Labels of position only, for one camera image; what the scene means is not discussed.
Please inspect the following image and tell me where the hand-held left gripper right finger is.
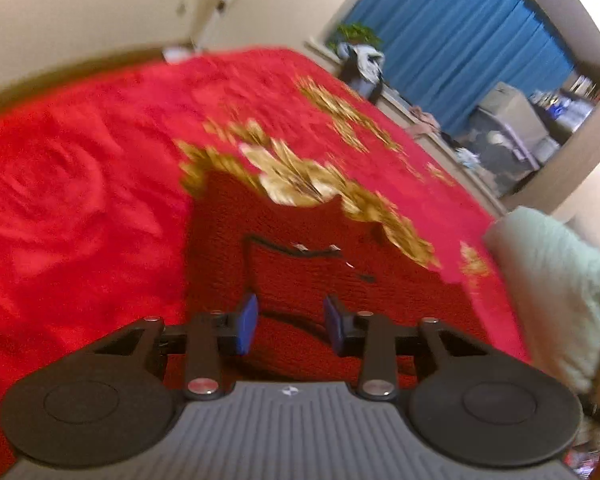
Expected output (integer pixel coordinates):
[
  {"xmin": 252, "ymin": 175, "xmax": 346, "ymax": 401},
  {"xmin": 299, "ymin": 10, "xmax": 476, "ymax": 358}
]
[{"xmin": 324, "ymin": 295, "xmax": 486, "ymax": 401}]

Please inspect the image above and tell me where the grey storage box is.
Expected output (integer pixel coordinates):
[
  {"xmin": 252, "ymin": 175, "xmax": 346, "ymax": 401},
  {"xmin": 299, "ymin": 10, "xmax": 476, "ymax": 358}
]
[{"xmin": 472, "ymin": 81, "xmax": 549, "ymax": 153}]

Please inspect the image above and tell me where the dark wall shelf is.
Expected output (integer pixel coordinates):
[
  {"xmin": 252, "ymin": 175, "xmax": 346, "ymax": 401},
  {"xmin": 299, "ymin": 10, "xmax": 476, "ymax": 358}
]
[{"xmin": 530, "ymin": 71, "xmax": 600, "ymax": 133}]

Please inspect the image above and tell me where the dark red knit sweater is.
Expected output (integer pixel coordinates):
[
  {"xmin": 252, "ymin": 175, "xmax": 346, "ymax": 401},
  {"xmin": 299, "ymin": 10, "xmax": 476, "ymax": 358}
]
[{"xmin": 185, "ymin": 170, "xmax": 481, "ymax": 393}]

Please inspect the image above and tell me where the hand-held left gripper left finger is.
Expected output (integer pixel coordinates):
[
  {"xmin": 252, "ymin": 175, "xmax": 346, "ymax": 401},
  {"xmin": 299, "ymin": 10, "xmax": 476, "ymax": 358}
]
[{"xmin": 94, "ymin": 292, "xmax": 259, "ymax": 403}]

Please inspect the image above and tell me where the white window sill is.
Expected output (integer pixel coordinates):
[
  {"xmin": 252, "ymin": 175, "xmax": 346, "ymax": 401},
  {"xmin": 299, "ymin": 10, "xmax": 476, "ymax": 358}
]
[{"xmin": 305, "ymin": 37, "xmax": 506, "ymax": 213}]

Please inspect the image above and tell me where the red floral blanket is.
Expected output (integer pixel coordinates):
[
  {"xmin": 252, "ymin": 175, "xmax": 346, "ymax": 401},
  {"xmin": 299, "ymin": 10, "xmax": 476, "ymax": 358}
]
[{"xmin": 0, "ymin": 47, "xmax": 531, "ymax": 480}]

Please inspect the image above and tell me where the white pillow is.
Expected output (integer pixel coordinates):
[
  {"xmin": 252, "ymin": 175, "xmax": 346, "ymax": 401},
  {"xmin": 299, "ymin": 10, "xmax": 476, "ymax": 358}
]
[{"xmin": 482, "ymin": 207, "xmax": 600, "ymax": 443}]

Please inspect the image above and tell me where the green potted plant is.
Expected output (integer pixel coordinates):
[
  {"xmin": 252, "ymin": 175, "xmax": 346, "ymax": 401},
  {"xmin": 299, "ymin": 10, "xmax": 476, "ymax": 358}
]
[{"xmin": 330, "ymin": 22, "xmax": 383, "ymax": 53}]

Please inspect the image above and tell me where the pink cloth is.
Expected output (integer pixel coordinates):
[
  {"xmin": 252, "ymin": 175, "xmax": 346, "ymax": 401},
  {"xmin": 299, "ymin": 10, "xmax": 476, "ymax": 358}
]
[{"xmin": 409, "ymin": 106, "xmax": 443, "ymax": 137}]

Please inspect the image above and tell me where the blue curtain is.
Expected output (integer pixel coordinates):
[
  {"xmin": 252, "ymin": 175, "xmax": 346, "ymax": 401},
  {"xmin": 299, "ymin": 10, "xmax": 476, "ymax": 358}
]
[{"xmin": 347, "ymin": 0, "xmax": 578, "ymax": 136}]

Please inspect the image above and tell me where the dark bag with white cloth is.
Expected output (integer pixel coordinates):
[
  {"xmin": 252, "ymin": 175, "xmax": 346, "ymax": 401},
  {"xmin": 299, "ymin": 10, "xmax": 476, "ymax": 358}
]
[{"xmin": 340, "ymin": 44, "xmax": 387, "ymax": 103}]

